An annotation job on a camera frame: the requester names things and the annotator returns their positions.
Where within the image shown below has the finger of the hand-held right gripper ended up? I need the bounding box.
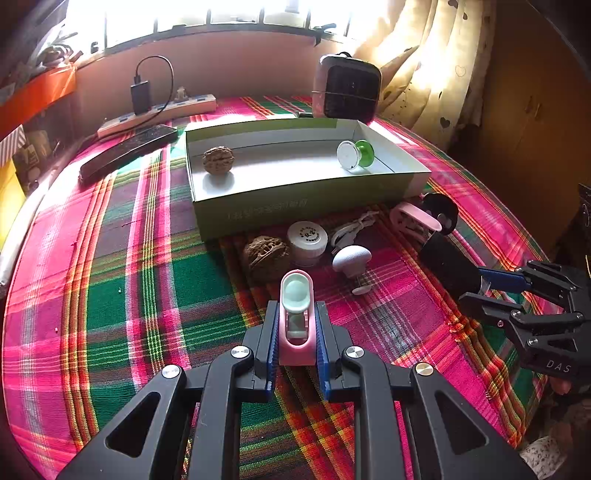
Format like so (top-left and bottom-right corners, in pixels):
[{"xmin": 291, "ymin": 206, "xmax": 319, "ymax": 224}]
[
  {"xmin": 458, "ymin": 292, "xmax": 589, "ymax": 342},
  {"xmin": 478, "ymin": 261, "xmax": 591, "ymax": 305}
]

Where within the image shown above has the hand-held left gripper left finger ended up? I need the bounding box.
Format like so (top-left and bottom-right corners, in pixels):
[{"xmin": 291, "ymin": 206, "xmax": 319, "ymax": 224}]
[{"xmin": 55, "ymin": 300, "xmax": 280, "ymax": 480}]

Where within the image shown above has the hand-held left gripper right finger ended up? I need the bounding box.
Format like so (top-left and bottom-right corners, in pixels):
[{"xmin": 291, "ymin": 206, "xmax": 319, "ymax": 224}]
[{"xmin": 317, "ymin": 300, "xmax": 539, "ymax": 480}]

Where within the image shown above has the pink clip with mint pad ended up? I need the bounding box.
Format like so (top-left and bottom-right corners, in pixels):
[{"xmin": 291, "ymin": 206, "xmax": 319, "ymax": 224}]
[{"xmin": 279, "ymin": 270, "xmax": 318, "ymax": 366}]

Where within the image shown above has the white mushroom-shaped holder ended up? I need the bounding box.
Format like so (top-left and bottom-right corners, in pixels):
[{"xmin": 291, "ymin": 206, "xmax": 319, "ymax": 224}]
[{"xmin": 332, "ymin": 246, "xmax": 372, "ymax": 296}]

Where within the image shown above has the pink oval case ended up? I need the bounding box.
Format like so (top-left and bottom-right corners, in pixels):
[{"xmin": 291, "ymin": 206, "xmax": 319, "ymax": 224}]
[{"xmin": 390, "ymin": 202, "xmax": 443, "ymax": 241}]

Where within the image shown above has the green cardboard box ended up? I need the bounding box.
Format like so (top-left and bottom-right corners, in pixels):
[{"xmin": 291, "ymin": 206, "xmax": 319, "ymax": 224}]
[{"xmin": 185, "ymin": 116, "xmax": 432, "ymax": 241}]

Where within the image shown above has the brown walnut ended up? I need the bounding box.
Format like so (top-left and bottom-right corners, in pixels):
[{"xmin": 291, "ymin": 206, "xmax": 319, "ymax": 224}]
[
  {"xmin": 242, "ymin": 234, "xmax": 291, "ymax": 281},
  {"xmin": 203, "ymin": 146, "xmax": 236, "ymax": 175}
]

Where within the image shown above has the white patterned cloth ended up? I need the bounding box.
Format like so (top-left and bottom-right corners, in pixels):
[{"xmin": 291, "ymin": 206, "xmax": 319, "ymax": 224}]
[{"xmin": 519, "ymin": 434, "xmax": 571, "ymax": 480}]

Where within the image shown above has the white round jar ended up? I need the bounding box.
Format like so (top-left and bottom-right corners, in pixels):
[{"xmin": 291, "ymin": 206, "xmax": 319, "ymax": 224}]
[{"xmin": 287, "ymin": 222, "xmax": 328, "ymax": 266}]

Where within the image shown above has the plaid tablecloth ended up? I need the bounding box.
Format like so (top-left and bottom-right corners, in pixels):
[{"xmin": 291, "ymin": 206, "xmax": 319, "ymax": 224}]
[{"xmin": 2, "ymin": 95, "xmax": 550, "ymax": 480}]

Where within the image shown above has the wooden cabinet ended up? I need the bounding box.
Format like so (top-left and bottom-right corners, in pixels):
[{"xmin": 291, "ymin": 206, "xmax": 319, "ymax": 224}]
[{"xmin": 455, "ymin": 0, "xmax": 591, "ymax": 259}]

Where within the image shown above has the cream heart-print curtain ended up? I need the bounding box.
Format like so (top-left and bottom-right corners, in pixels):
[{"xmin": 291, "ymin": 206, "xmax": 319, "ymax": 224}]
[{"xmin": 351, "ymin": 0, "xmax": 497, "ymax": 148}]

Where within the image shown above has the small grey fan heater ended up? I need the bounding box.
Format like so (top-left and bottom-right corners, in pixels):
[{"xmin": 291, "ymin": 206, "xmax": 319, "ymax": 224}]
[{"xmin": 312, "ymin": 52, "xmax": 383, "ymax": 124}]

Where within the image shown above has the black smartphone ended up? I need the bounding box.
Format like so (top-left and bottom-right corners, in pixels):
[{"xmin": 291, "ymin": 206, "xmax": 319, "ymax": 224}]
[{"xmin": 78, "ymin": 124, "xmax": 179, "ymax": 185}]

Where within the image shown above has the white power strip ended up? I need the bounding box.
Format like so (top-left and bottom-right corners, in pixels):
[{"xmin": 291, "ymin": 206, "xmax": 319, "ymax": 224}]
[{"xmin": 97, "ymin": 93, "xmax": 218, "ymax": 138}]

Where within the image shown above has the black charger adapter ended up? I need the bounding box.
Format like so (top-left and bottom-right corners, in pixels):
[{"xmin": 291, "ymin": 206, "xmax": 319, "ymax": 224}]
[{"xmin": 130, "ymin": 79, "xmax": 152, "ymax": 114}]

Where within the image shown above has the yellow box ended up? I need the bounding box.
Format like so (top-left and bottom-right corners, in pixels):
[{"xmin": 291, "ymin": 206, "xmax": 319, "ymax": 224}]
[{"xmin": 0, "ymin": 159, "xmax": 26, "ymax": 250}]

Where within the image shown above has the black window hook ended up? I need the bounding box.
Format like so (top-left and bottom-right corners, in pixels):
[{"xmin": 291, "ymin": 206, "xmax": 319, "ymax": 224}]
[{"xmin": 311, "ymin": 23, "xmax": 338, "ymax": 47}]

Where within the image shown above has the striped tissue box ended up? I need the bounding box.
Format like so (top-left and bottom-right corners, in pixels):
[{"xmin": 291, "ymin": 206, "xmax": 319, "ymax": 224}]
[{"xmin": 0, "ymin": 124, "xmax": 26, "ymax": 164}]

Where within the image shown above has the window grille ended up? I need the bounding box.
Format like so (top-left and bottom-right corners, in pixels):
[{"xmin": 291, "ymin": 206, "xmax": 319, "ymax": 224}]
[{"xmin": 69, "ymin": 0, "xmax": 352, "ymax": 51}]

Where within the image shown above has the orange box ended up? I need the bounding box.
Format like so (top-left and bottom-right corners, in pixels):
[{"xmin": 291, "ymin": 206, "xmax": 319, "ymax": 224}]
[{"xmin": 0, "ymin": 65, "xmax": 77, "ymax": 139}]

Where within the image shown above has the white cable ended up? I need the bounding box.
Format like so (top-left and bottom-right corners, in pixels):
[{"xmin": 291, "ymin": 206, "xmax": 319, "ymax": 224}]
[{"xmin": 330, "ymin": 211, "xmax": 379, "ymax": 254}]

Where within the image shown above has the black charger cable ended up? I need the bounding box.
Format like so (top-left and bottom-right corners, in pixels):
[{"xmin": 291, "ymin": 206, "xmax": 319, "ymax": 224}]
[{"xmin": 135, "ymin": 55, "xmax": 175, "ymax": 100}]

